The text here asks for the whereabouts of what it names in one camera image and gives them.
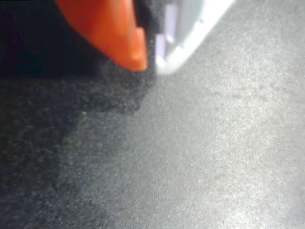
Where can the black table mat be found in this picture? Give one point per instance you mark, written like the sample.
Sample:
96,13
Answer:
190,148

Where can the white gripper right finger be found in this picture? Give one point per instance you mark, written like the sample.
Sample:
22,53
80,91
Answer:
188,31

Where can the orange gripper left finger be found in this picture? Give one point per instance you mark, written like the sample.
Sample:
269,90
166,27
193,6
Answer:
107,31

